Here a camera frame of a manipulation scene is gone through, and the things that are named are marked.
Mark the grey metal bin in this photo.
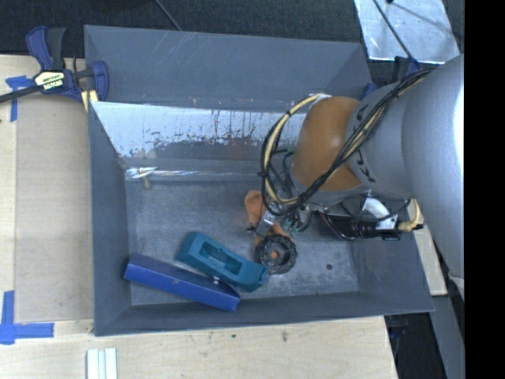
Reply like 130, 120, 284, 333
82, 24, 436, 337

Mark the black toothed ring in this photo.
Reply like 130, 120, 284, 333
252, 234, 298, 276

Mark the blue flat box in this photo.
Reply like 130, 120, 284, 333
123, 252, 241, 313

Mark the orange cloth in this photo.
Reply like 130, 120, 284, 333
244, 189, 286, 261

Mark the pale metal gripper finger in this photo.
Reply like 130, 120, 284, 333
256, 212, 276, 248

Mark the teal block with recess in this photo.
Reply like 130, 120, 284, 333
174, 231, 270, 293

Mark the black cylinder on white bracket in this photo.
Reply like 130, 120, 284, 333
326, 197, 425, 242

